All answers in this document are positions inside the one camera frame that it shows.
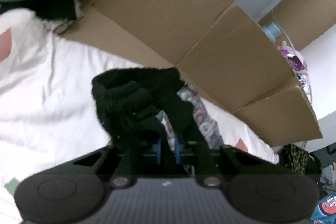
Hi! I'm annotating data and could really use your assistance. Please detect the teal printed bag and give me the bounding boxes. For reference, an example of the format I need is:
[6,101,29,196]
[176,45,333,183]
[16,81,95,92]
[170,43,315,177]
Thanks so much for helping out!
[310,191,336,224]

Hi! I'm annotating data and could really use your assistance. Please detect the purple white refill pouch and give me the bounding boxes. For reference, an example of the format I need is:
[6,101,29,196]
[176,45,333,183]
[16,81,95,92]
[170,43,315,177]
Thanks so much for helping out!
[279,40,311,94]

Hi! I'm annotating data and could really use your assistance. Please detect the tall cardboard box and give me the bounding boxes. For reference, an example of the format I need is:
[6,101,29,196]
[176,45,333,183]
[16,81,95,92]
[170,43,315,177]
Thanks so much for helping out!
[259,0,336,51]

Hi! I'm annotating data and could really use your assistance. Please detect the bear printed white bed sheet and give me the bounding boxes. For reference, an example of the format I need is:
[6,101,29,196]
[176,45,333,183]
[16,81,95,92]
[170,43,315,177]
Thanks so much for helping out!
[0,7,280,224]

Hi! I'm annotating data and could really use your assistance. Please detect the flattened cardboard sheet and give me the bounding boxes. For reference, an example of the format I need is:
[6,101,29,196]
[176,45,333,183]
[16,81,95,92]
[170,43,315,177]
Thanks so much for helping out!
[56,0,323,147]

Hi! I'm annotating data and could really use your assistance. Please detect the detergent bottle with blue cap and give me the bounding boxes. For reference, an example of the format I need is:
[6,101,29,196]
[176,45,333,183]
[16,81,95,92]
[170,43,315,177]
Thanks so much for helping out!
[261,22,281,42]

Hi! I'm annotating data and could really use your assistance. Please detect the black patterned shorts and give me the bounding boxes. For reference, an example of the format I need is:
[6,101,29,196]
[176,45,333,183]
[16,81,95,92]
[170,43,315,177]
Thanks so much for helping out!
[91,67,223,174]

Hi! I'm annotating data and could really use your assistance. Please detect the dark clothes pile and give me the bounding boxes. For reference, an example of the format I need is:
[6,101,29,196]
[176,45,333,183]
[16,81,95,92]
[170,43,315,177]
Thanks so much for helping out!
[307,143,336,193]

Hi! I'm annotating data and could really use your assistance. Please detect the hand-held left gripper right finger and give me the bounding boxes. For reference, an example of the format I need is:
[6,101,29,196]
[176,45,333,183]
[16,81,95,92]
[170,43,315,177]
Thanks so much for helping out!
[174,135,265,187]

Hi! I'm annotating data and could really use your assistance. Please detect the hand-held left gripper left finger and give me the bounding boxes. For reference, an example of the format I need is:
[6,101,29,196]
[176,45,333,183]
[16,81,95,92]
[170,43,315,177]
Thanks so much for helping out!
[73,138,161,188]

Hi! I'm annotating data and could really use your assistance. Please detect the leopard print cloth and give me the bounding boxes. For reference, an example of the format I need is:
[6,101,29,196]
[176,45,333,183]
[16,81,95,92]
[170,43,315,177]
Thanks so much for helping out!
[282,143,311,174]

